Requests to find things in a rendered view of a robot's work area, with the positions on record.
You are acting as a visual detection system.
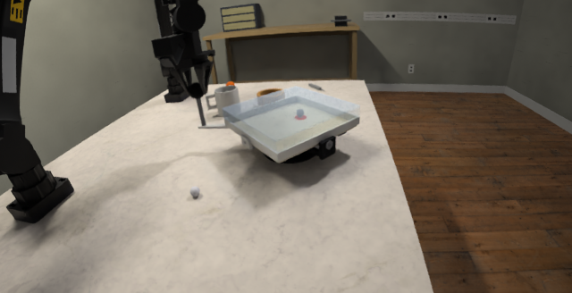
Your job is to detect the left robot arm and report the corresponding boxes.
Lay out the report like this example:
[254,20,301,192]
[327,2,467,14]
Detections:
[151,0,206,99]

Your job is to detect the small grey ball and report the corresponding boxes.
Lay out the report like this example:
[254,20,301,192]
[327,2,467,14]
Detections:
[190,187,200,197]

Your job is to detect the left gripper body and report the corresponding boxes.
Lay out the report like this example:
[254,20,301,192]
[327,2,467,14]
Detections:
[173,31,215,69]

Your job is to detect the grey mug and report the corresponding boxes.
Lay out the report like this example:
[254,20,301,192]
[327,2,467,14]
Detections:
[205,85,240,117]

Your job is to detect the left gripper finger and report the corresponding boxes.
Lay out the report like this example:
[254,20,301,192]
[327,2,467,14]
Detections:
[171,68,192,95]
[194,61,214,95]

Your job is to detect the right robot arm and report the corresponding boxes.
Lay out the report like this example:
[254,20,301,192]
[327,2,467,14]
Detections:
[0,0,71,218]

